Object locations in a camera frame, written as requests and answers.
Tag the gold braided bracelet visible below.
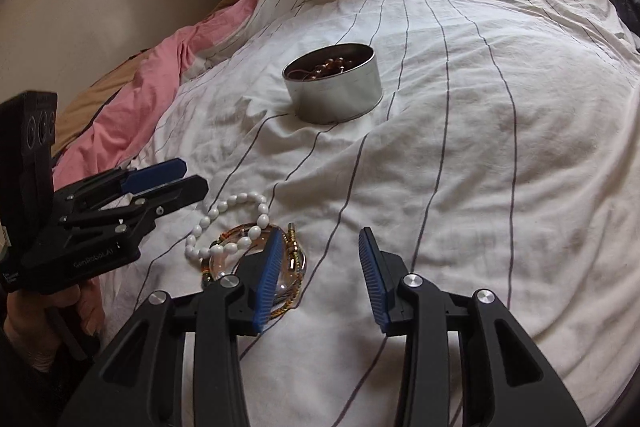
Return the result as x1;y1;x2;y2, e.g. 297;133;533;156
200;222;307;320

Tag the clear amber bangle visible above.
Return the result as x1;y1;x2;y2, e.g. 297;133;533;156
208;223;304;306

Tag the white bead bracelet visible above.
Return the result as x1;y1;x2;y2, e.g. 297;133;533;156
183;190;271;264

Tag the amber bead bracelet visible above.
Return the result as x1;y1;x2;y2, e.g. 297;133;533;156
290;46;369;82

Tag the person left hand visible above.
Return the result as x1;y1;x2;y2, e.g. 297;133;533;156
3;277;105;372

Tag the pink blanket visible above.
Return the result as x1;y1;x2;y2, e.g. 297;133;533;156
52;0;258;190

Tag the white striped bed sheet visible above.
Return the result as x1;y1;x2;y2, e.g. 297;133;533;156
136;0;639;426

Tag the round silver metal tin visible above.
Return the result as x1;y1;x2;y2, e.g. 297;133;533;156
282;43;383;124

